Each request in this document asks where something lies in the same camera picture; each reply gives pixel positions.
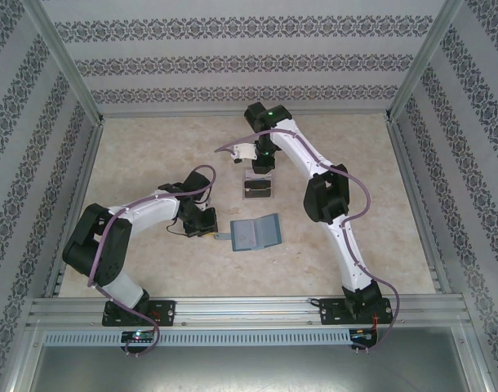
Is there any clear plastic box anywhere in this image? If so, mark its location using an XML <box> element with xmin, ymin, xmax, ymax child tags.
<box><xmin>242</xmin><ymin>169</ymin><xmax>277</xmax><ymax>201</ymax></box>

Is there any dark grey VIP card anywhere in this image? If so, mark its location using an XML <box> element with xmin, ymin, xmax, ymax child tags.
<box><xmin>243</xmin><ymin>179</ymin><xmax>271</xmax><ymax>200</ymax></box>

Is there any teal card holder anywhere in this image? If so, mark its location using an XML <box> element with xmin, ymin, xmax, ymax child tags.
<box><xmin>214</xmin><ymin>212</ymin><xmax>282</xmax><ymax>252</ymax></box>

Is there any white card pink print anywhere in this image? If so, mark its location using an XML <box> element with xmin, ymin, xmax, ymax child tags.
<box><xmin>232</xmin><ymin>220</ymin><xmax>256</xmax><ymax>250</ymax></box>

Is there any grey sheet metal panel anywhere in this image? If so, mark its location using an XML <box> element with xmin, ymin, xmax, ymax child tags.
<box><xmin>28</xmin><ymin>345</ymin><xmax>478</xmax><ymax>392</ymax></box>

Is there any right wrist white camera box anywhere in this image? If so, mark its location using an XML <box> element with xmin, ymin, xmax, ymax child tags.
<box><xmin>231</xmin><ymin>142</ymin><xmax>256</xmax><ymax>163</ymax></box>

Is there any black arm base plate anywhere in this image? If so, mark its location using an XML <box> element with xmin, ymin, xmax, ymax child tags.
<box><xmin>318</xmin><ymin>296</ymin><xmax>395</xmax><ymax>327</ymax></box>
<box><xmin>101</xmin><ymin>300</ymin><xmax>177</xmax><ymax>327</ymax></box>

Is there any aluminium mounting rail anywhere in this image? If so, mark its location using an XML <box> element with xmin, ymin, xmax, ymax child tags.
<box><xmin>27</xmin><ymin>296</ymin><xmax>473</xmax><ymax>327</ymax></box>

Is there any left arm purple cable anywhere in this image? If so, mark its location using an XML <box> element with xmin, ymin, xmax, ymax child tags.
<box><xmin>87</xmin><ymin>164</ymin><xmax>217</xmax><ymax>355</ymax></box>

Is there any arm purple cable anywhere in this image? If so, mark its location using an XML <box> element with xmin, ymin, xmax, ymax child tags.
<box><xmin>87</xmin><ymin>164</ymin><xmax>217</xmax><ymax>355</ymax></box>
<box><xmin>214</xmin><ymin>128</ymin><xmax>401</xmax><ymax>352</ymax></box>

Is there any grey slotted cable duct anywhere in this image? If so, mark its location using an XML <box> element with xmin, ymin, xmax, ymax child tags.
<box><xmin>42</xmin><ymin>329</ymin><xmax>354</xmax><ymax>346</ymax></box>

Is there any aluminium side rail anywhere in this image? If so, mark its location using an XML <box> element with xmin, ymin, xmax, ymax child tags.
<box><xmin>43</xmin><ymin>120</ymin><xmax>107</xmax><ymax>298</ymax></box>
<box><xmin>385</xmin><ymin>118</ymin><xmax>454</xmax><ymax>295</ymax></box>

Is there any aluminium frame post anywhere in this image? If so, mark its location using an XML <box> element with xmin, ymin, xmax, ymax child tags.
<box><xmin>20</xmin><ymin>0</ymin><xmax>107</xmax><ymax>126</ymax></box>
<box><xmin>383</xmin><ymin>0</ymin><xmax>466</xmax><ymax>123</ymax></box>

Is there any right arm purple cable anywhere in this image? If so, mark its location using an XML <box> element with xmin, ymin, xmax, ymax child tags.
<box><xmin>214</xmin><ymin>128</ymin><xmax>401</xmax><ymax>352</ymax></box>

